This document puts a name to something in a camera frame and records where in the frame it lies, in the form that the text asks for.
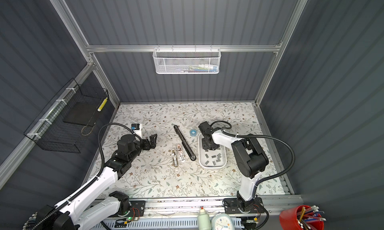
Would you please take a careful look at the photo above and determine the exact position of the black stapler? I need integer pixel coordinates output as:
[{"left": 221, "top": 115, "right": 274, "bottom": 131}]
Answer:
[{"left": 173, "top": 125, "right": 197, "bottom": 161}]

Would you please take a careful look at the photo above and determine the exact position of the beige staple box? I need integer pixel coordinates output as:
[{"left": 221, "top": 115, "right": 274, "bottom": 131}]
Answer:
[{"left": 171, "top": 150, "right": 179, "bottom": 168}]

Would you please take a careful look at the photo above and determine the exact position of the pink staple box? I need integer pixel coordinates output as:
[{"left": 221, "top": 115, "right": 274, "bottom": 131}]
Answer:
[{"left": 177, "top": 145, "right": 186, "bottom": 163}]

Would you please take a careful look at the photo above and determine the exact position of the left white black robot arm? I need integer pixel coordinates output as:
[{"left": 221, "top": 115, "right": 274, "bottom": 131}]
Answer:
[{"left": 23, "top": 126, "right": 158, "bottom": 230}]

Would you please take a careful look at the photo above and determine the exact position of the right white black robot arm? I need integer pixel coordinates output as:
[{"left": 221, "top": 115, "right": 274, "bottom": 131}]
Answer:
[{"left": 199, "top": 121, "right": 296, "bottom": 213}]

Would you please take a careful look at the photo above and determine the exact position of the white plastic tray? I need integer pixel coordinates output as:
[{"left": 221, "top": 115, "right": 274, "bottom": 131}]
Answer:
[{"left": 198, "top": 134, "right": 227, "bottom": 170}]

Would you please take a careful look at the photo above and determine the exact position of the blue tape roll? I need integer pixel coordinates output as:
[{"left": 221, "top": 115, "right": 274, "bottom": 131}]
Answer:
[{"left": 190, "top": 129, "right": 197, "bottom": 137}]

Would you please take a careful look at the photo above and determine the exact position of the floral table mat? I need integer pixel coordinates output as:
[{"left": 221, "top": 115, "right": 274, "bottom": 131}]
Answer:
[{"left": 78, "top": 102, "right": 289, "bottom": 200}]

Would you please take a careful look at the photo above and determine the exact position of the yellow marker pen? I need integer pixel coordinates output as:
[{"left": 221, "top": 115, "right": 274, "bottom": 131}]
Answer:
[{"left": 97, "top": 97, "right": 109, "bottom": 112}]

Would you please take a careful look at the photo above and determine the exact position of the mint alarm clock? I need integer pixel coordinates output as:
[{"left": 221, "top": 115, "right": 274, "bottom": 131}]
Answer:
[{"left": 211, "top": 214, "right": 235, "bottom": 230}]

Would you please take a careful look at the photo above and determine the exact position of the green glue bottle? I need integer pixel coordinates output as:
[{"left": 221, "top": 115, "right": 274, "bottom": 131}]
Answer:
[{"left": 197, "top": 207, "right": 212, "bottom": 230}]

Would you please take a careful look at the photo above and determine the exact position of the red pencil cup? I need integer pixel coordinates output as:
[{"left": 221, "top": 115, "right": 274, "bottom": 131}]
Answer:
[{"left": 279, "top": 205, "right": 327, "bottom": 230}]

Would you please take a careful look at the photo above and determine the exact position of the jar of coloured pencils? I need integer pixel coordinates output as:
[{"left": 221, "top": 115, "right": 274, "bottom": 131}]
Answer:
[{"left": 22, "top": 212, "right": 38, "bottom": 230}]

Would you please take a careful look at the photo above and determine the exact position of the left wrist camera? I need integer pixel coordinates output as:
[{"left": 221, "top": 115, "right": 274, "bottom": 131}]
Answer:
[{"left": 131, "top": 124, "right": 142, "bottom": 138}]

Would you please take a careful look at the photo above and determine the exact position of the white wire mesh basket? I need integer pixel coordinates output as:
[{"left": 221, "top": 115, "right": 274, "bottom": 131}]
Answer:
[{"left": 153, "top": 49, "right": 222, "bottom": 74}]

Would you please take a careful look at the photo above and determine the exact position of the black wire basket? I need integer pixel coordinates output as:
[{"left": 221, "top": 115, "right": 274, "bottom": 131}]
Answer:
[{"left": 24, "top": 80, "right": 109, "bottom": 154}]

